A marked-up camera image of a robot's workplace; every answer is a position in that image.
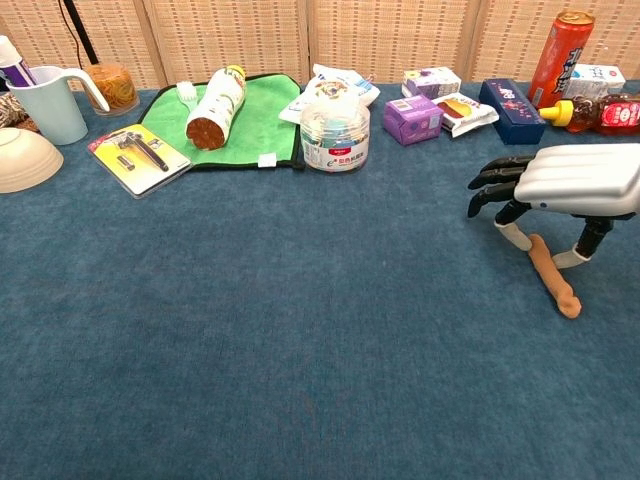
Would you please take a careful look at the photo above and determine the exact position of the red orange drink can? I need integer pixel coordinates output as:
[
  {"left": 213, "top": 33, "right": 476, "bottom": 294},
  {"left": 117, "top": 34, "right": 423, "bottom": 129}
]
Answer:
[{"left": 528, "top": 10, "right": 597, "bottom": 110}]

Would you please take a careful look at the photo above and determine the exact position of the tan sausage-shaped toy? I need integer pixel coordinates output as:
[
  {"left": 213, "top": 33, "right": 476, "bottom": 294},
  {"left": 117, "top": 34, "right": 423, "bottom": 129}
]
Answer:
[{"left": 528, "top": 233, "right": 583, "bottom": 318}]

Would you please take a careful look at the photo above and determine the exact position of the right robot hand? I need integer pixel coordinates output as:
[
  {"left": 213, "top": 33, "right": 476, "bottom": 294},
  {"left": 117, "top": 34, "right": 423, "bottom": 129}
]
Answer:
[{"left": 467, "top": 143, "right": 640, "bottom": 270}]

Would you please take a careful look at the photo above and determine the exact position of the white blue milk carton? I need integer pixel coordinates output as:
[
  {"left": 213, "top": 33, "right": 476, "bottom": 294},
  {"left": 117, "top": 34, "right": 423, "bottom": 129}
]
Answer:
[{"left": 562, "top": 63, "right": 627, "bottom": 101}]

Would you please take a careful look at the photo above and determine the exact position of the light blue plastic mug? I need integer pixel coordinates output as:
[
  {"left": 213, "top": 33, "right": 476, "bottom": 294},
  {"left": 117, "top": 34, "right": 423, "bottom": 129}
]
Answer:
[{"left": 5, "top": 65, "right": 111, "bottom": 146}]

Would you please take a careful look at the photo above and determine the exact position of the white purple toothpaste tube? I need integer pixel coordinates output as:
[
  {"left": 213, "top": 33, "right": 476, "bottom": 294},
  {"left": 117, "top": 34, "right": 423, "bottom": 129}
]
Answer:
[{"left": 0, "top": 35, "right": 39, "bottom": 89}]

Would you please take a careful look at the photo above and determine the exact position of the honey bottle with yellow cap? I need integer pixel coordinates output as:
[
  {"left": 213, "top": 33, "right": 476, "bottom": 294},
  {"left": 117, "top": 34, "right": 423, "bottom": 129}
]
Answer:
[{"left": 538, "top": 93, "right": 640, "bottom": 136}]

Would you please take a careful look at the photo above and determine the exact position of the white snack bag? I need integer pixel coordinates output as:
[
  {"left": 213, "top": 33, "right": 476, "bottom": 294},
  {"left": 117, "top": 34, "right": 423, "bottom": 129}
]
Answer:
[{"left": 278, "top": 63, "right": 381, "bottom": 125}]

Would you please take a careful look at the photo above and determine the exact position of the clear plastic jar of clips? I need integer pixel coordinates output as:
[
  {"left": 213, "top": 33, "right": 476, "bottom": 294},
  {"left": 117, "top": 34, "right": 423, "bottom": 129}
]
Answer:
[{"left": 299, "top": 98, "right": 372, "bottom": 175}]

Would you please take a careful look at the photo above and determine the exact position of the white green tube, brown base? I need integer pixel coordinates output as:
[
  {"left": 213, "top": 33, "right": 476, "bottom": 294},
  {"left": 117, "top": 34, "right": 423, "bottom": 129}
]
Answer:
[{"left": 185, "top": 64, "right": 248, "bottom": 152}]

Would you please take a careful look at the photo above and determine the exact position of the beige ribbed bowl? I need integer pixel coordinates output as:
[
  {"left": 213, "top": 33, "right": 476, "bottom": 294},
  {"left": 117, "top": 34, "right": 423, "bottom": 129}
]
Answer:
[{"left": 0, "top": 127, "right": 65, "bottom": 195}]

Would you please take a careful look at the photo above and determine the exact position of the green microfiber cloth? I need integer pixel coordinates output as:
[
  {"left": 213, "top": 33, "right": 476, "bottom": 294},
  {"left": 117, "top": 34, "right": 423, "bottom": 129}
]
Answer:
[{"left": 138, "top": 73, "right": 307, "bottom": 172}]

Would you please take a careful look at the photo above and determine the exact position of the white snack packet, red picture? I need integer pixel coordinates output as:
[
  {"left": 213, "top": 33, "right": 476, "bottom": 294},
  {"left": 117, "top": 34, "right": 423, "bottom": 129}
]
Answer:
[{"left": 432, "top": 92, "right": 500, "bottom": 139}]

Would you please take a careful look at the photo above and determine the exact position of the white brush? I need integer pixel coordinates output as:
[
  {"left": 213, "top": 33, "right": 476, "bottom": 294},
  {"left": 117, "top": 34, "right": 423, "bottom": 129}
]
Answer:
[{"left": 175, "top": 81, "right": 202, "bottom": 106}]

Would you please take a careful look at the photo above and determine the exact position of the dark blue long box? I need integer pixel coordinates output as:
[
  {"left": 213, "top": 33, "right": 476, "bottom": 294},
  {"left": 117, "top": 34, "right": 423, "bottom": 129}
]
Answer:
[{"left": 478, "top": 78, "right": 547, "bottom": 146}]

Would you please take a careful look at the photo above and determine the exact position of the white purple carton box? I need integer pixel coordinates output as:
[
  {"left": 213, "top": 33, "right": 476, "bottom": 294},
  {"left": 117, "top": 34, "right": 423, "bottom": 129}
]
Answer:
[{"left": 401, "top": 66, "right": 463, "bottom": 101}]

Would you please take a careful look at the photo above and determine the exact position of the black stand pole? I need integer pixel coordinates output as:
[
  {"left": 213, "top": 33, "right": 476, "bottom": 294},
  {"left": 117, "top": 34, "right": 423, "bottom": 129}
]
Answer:
[{"left": 62, "top": 0, "right": 100, "bottom": 65}]

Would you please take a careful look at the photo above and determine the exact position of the bamboo folding screen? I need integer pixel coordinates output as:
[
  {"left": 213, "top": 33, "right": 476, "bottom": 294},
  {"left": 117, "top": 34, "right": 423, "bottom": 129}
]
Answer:
[{"left": 0, "top": 0, "right": 640, "bottom": 92}]

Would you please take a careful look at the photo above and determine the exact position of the razor in yellow blister pack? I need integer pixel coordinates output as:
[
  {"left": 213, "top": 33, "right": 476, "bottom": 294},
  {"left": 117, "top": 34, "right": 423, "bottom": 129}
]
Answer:
[{"left": 87, "top": 123, "right": 194, "bottom": 200}]

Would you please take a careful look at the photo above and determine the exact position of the glass jar of rubber bands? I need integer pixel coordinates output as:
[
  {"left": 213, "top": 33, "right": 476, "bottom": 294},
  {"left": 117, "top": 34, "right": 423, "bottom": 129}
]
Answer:
[{"left": 84, "top": 63, "right": 140, "bottom": 117}]

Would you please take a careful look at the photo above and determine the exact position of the brown white woven item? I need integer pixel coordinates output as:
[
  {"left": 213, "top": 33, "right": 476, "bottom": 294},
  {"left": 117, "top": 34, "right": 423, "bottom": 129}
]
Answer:
[{"left": 0, "top": 92, "right": 40, "bottom": 134}]

